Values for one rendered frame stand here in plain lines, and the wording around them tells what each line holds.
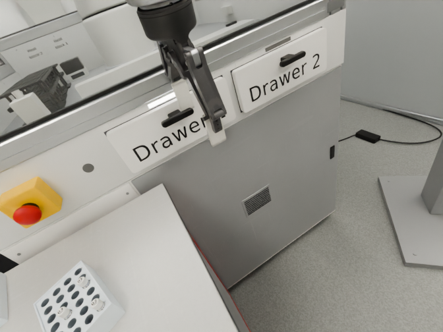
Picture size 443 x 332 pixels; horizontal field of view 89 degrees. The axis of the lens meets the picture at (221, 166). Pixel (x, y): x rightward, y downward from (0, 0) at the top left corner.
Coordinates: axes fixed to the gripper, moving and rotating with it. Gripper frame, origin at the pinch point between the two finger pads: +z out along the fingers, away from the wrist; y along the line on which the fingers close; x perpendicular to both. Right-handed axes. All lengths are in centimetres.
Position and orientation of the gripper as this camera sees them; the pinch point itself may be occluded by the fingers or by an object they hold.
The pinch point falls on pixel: (200, 120)
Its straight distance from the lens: 45.8
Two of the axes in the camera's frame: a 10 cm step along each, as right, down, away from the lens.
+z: 1.8, 6.3, 7.5
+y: -5.1, -6.0, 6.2
